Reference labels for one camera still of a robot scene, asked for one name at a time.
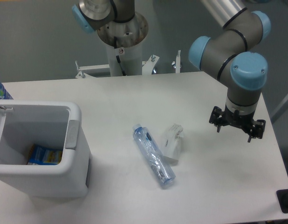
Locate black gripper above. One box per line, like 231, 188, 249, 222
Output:
209, 106, 266, 142

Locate clear crushed plastic bottle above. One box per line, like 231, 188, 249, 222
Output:
133, 124, 176, 189

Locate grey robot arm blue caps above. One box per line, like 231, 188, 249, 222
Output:
72, 0, 271, 139

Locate white plastic trash can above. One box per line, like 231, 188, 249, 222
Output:
0, 99, 91, 197

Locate black device at table corner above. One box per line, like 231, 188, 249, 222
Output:
276, 189, 288, 214

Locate blue yellow snack wrapper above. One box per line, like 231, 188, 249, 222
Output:
27, 144, 63, 165

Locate blue labelled bottle at edge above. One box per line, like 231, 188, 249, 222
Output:
0, 82, 13, 99

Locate white frame at right edge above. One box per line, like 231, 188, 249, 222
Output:
270, 94, 288, 124

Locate white metal base frame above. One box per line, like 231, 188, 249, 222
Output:
75, 50, 183, 79

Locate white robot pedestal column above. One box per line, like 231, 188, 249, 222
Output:
97, 12, 148, 65

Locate black cable on pedestal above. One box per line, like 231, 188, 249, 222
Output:
113, 36, 126, 77

